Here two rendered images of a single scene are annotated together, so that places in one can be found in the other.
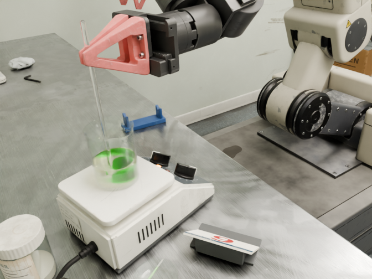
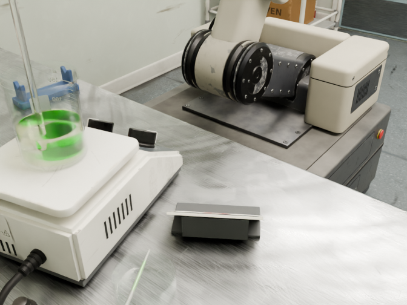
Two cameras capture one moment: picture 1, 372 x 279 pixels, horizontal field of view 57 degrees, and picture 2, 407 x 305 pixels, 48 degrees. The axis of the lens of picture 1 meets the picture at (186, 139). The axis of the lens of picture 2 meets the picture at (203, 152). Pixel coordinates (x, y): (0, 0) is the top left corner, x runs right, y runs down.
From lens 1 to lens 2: 0.10 m
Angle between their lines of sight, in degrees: 17
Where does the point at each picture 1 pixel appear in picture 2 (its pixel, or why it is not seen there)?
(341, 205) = not seen: hidden behind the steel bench
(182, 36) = not seen: outside the picture
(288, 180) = not seen: hidden behind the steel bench
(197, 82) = (83, 52)
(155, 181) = (114, 149)
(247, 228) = (237, 198)
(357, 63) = (280, 16)
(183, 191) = (151, 160)
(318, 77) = (254, 25)
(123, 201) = (78, 181)
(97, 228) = (45, 226)
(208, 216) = (182, 193)
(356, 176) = (309, 142)
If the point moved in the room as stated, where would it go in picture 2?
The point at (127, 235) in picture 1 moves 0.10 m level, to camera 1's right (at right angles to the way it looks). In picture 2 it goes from (92, 227) to (203, 200)
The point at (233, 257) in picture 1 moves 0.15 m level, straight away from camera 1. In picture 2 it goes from (235, 231) to (205, 149)
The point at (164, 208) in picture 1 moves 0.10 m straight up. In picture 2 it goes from (131, 186) to (120, 90)
